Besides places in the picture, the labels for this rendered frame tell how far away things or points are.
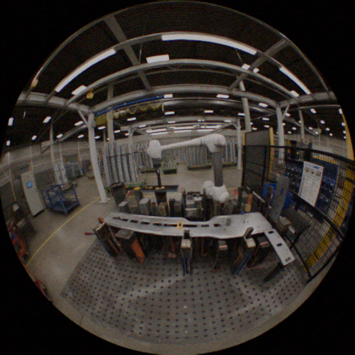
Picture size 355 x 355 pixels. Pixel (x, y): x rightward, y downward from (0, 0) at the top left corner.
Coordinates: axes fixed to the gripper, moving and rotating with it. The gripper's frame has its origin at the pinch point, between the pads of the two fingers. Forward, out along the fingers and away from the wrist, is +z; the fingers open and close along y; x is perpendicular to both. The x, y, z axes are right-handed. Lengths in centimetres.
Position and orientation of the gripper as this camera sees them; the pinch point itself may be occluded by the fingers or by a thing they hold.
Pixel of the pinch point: (159, 184)
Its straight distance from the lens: 99.9
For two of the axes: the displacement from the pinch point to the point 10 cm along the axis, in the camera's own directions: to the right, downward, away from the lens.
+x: 9.6, -1.6, 2.5
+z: 0.9, 9.6, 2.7
